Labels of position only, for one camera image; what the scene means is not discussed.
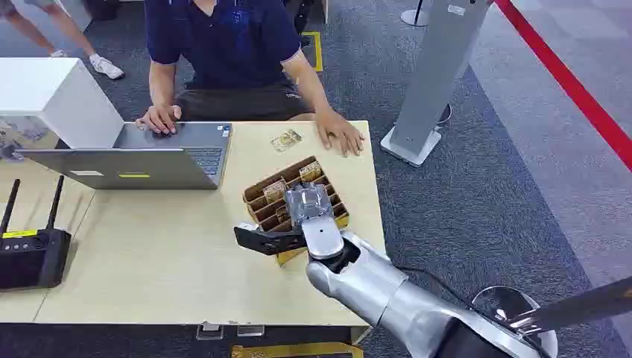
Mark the white box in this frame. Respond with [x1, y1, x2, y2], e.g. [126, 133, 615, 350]
[0, 57, 126, 151]

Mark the person's left hand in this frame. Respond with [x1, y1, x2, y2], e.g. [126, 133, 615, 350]
[315, 110, 366, 157]

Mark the printed card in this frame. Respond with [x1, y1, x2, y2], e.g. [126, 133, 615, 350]
[262, 180, 288, 204]
[270, 128, 303, 153]
[299, 160, 323, 182]

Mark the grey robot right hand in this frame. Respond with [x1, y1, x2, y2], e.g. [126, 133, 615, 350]
[283, 182, 346, 261]

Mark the grey floor stand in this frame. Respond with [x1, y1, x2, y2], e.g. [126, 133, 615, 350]
[379, 0, 495, 169]

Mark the standing person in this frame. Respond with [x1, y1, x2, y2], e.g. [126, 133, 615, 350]
[0, 0, 127, 81]

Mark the seated person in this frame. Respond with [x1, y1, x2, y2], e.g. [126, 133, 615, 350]
[135, 0, 366, 157]

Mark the round stanchion base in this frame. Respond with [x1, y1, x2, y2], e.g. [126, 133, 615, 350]
[399, 0, 432, 28]

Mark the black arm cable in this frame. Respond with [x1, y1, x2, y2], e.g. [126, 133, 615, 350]
[394, 266, 476, 313]

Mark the person's right hand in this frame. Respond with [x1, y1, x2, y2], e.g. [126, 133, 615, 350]
[135, 104, 183, 136]

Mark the dark grey bar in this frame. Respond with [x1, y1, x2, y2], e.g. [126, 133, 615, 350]
[510, 276, 632, 333]

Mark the yellow floor tape frame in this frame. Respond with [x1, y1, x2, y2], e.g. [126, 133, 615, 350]
[300, 31, 325, 74]

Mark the person's hand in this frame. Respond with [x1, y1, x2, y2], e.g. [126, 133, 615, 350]
[135, 104, 183, 136]
[315, 110, 366, 157]

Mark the red barrier belt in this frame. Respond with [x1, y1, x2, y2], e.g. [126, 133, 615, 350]
[493, 0, 632, 173]

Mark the grey laptop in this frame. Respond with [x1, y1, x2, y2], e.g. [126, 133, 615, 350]
[14, 121, 233, 191]

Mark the yellow wooden board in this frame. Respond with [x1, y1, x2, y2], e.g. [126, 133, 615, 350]
[230, 342, 365, 358]

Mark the wooden card box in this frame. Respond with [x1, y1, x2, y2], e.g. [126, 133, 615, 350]
[242, 156, 351, 267]

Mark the glossy printed panel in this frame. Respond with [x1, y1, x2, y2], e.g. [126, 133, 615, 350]
[0, 115, 62, 163]

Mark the black router with antennas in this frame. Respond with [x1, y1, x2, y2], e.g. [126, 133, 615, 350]
[0, 175, 73, 293]

